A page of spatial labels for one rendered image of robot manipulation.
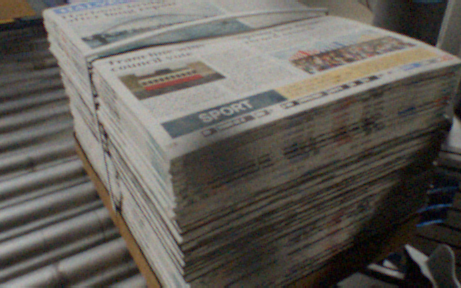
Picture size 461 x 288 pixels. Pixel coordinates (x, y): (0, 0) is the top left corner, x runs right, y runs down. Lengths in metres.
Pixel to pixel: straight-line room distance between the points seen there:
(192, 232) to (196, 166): 0.05
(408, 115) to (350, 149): 0.07
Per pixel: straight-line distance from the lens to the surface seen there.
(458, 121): 1.02
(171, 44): 0.42
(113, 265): 0.52
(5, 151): 0.78
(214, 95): 0.32
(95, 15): 0.53
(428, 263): 0.55
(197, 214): 0.29
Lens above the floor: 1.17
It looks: 33 degrees down
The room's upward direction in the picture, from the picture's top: straight up
